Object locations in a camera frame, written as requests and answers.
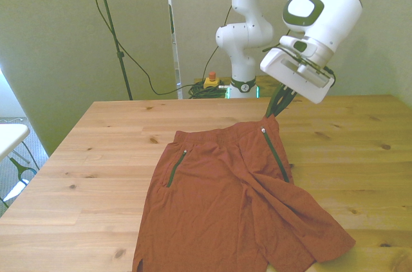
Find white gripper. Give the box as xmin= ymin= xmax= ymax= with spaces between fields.
xmin=259 ymin=47 xmax=334 ymax=118

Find coiled dark cable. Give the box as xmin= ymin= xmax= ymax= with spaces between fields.
xmin=187 ymin=81 xmax=231 ymax=100

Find rust red shorts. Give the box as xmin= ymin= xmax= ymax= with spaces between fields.
xmin=131 ymin=115 xmax=357 ymax=272

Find dark tripod stand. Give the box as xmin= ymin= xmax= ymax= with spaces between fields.
xmin=91 ymin=0 xmax=135 ymax=101

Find yellow emergency stop button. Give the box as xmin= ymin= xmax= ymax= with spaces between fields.
xmin=203 ymin=71 xmax=223 ymax=90

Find white folding chair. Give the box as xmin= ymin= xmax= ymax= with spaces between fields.
xmin=0 ymin=123 xmax=39 ymax=209

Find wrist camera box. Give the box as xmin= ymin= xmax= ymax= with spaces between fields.
xmin=279 ymin=55 xmax=332 ymax=89

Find black tripod cable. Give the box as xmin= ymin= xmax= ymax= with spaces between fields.
xmin=80 ymin=0 xmax=207 ymax=96

